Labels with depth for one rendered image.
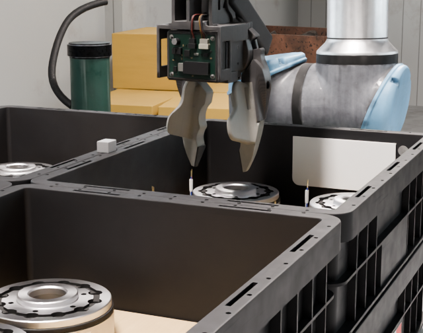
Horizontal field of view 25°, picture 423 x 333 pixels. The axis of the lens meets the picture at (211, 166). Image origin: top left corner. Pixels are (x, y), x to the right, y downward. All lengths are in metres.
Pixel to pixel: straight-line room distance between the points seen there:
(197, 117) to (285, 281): 0.40
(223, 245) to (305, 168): 0.40
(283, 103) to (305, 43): 4.91
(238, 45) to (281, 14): 7.53
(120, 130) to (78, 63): 2.51
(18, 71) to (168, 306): 4.30
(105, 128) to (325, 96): 0.31
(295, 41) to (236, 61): 5.38
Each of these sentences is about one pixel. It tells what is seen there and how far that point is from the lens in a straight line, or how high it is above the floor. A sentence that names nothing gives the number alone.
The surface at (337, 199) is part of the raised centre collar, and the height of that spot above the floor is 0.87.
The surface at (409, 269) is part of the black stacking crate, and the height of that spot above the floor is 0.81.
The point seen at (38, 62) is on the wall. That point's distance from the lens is 5.22.
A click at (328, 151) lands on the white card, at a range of 1.15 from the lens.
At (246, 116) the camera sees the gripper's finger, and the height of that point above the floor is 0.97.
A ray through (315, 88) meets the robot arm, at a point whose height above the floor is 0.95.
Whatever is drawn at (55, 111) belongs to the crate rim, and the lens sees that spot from 1.31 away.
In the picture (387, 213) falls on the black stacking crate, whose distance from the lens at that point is 0.95.
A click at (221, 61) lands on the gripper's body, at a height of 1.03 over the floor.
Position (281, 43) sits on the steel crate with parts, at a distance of 6.38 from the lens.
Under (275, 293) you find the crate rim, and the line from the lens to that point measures 0.60.
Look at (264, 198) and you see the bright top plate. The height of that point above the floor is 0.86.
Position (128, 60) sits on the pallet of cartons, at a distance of 5.31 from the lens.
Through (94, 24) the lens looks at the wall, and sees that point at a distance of 5.70.
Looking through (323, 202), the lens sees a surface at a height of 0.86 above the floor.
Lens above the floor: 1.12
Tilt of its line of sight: 12 degrees down
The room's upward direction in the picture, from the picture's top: straight up
